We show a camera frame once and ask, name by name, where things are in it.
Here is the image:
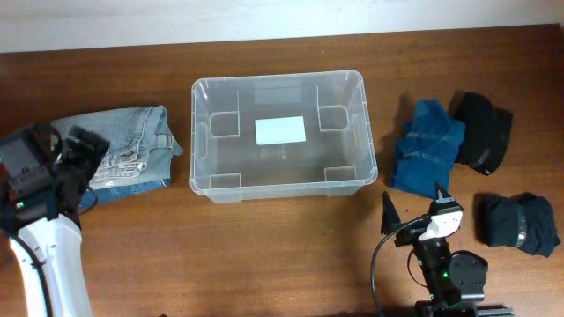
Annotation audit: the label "light blue jeans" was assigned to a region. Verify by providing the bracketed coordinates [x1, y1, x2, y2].
[52, 106, 183, 189]

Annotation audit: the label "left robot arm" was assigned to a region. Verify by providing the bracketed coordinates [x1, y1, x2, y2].
[1, 125, 110, 316]

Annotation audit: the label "dark navy folded garment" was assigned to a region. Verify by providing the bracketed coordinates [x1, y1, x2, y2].
[476, 193, 561, 258]

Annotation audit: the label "black folded garment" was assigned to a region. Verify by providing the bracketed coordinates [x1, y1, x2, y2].
[455, 92, 514, 176]

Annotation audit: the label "teal blue shirt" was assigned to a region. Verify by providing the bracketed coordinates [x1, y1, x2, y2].
[389, 100, 465, 199]

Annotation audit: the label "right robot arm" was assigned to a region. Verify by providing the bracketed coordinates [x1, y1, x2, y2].
[370, 182, 515, 317]

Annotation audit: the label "clear plastic storage bin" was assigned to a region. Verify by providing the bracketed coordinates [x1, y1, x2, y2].
[189, 70, 378, 203]

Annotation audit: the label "dark blue jeans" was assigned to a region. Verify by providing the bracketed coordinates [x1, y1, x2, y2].
[78, 179, 170, 211]

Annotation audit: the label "white label in bin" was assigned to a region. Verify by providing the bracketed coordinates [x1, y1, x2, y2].
[255, 116, 307, 145]

